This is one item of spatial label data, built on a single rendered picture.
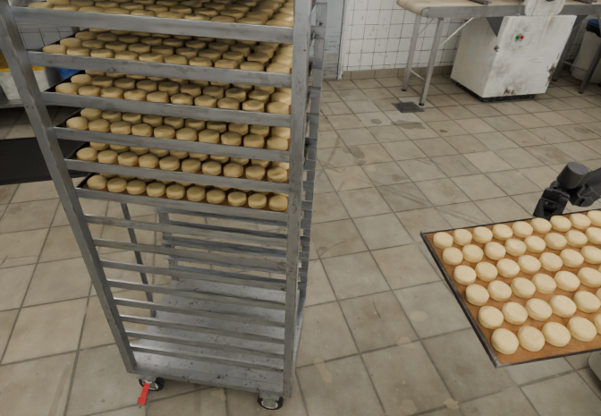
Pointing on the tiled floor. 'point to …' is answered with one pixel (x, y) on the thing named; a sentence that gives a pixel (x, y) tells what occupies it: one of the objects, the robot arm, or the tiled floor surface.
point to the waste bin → (591, 39)
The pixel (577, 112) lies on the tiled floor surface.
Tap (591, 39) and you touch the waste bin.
